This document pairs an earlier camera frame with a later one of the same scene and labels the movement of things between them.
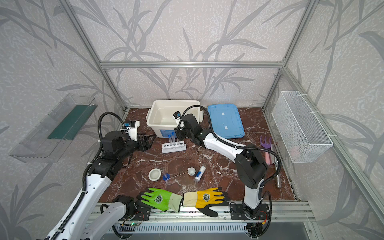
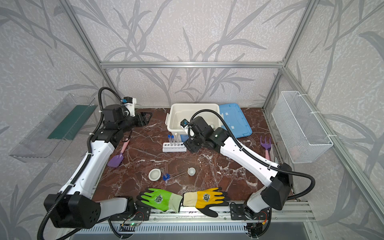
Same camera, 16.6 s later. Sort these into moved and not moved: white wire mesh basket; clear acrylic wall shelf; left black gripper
Moved: left black gripper
Not moved: clear acrylic wall shelf; white wire mesh basket
